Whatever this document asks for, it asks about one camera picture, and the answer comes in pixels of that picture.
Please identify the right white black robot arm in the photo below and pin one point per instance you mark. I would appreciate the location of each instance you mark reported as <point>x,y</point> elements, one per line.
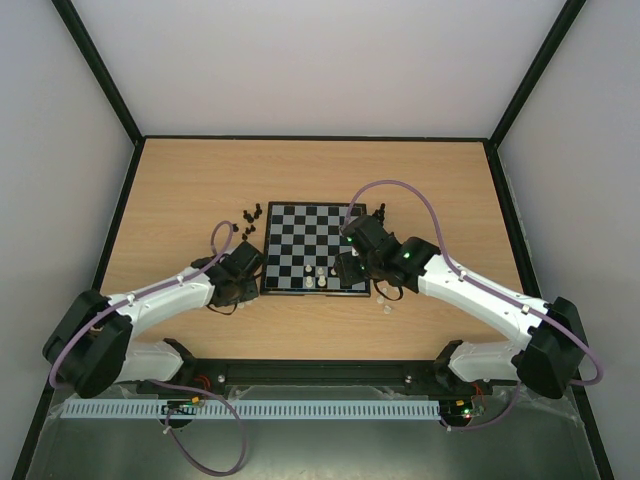
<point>542,346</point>

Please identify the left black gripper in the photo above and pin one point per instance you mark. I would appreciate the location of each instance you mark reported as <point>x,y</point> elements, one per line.
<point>252,292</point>

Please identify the grey slotted cable duct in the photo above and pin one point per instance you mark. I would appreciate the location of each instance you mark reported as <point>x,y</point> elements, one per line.
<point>423,410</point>

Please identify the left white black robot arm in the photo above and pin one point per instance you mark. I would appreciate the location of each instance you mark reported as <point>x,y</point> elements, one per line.
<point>96,343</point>

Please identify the black white chess board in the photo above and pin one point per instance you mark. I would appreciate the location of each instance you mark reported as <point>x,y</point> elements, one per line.
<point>301,234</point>

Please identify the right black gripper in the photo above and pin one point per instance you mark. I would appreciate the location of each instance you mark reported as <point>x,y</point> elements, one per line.
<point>350,265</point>

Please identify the black aluminium frame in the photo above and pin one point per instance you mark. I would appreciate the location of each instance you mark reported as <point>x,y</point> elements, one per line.
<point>329,373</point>

